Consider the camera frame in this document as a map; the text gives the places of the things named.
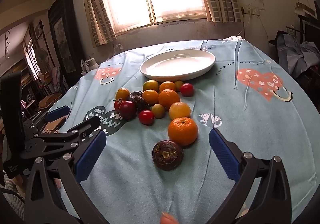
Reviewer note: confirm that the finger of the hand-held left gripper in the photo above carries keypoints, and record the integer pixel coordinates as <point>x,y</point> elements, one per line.
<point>58,112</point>
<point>82,128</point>

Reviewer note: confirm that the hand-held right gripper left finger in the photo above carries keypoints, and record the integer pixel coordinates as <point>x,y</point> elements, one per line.
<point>90,155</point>

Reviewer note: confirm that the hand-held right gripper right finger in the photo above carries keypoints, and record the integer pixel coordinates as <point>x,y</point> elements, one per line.
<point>224,155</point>

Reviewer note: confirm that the red cherry tomato with stem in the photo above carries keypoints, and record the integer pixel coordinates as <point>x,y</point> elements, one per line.
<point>117,104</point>

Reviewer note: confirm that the mandarin orange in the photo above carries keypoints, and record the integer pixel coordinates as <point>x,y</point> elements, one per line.
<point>183,131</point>
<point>169,98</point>

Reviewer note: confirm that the large dark red tomato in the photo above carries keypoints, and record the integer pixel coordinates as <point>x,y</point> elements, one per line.
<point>127,110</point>

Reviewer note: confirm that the wrinkled passion fruit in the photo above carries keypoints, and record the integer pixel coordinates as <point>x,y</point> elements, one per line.
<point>168,155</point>
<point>135,94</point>

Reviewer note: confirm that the yellow-orange round tomato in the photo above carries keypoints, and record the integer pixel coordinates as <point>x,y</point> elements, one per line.
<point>179,110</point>

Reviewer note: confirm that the dark brown water chestnut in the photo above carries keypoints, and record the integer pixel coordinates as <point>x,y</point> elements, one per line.
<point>143,104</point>

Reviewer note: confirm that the small yellow-green cherry tomato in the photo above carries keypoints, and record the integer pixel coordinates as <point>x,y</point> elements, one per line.
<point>158,111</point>

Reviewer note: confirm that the small yellow cherry tomato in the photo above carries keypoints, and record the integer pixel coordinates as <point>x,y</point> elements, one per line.
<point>178,84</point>

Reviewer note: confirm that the white oval plate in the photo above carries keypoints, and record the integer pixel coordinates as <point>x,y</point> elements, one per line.
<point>175,65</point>

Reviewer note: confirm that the person's right hand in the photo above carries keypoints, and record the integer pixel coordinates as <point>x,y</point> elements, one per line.
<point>168,219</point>

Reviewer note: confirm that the wooden chair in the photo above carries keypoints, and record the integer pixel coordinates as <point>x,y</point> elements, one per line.
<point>47,101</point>

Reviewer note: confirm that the light blue printed tablecloth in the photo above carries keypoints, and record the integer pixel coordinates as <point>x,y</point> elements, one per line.
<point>250,126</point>

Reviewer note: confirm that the standing fan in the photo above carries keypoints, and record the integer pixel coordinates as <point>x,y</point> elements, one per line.
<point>42,60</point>

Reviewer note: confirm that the white jug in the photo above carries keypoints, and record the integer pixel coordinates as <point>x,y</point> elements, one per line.
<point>91,65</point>

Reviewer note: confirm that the dark framed picture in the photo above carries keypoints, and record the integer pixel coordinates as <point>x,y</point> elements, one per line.
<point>63,36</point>

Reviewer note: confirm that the white knitted cloth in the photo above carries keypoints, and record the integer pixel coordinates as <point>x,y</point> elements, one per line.
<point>11,192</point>

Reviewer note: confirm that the black hat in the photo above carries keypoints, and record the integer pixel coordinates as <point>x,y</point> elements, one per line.
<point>273,41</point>

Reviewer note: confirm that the pile of blue clothes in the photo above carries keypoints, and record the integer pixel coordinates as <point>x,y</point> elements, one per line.
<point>297,51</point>

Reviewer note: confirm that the black monitor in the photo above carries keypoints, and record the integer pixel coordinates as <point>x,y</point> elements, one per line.
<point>312,31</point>

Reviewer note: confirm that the wall power socket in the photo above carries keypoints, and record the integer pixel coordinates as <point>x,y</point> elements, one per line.
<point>250,10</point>

